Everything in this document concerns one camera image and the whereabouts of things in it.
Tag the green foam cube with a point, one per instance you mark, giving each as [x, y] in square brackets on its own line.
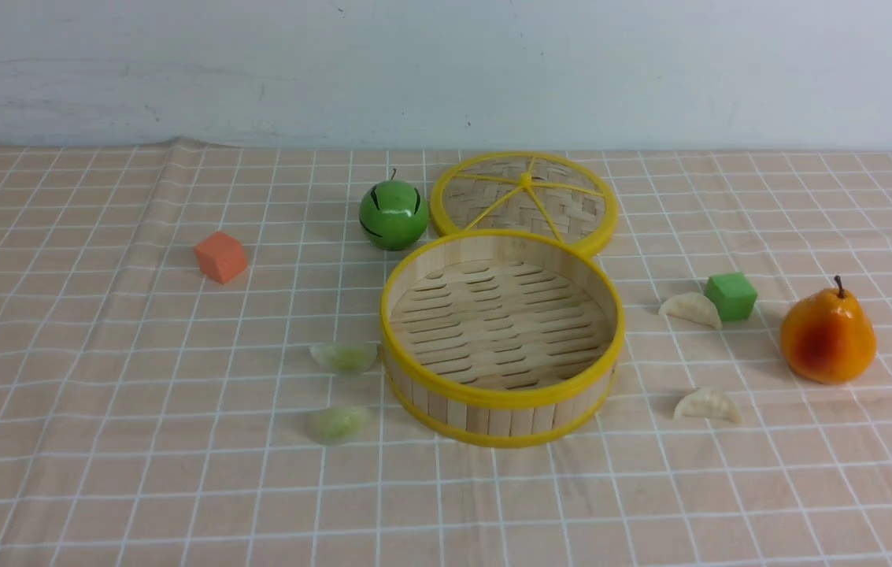
[732, 294]

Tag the orange yellow toy pear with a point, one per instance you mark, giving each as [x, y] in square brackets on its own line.
[827, 337]

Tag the white dumpling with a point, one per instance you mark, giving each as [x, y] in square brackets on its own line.
[710, 404]
[693, 307]

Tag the green toy apple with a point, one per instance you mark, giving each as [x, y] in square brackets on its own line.
[393, 214]

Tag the green dumpling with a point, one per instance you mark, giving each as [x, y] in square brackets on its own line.
[338, 425]
[345, 359]

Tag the woven bamboo steamer lid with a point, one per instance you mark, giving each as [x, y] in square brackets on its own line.
[526, 191]

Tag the bamboo steamer tray yellow rim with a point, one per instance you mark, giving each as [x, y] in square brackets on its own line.
[500, 338]

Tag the checkered beige tablecloth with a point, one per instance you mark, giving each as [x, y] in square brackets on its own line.
[152, 417]

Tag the orange foam cube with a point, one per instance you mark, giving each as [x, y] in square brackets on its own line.
[221, 257]

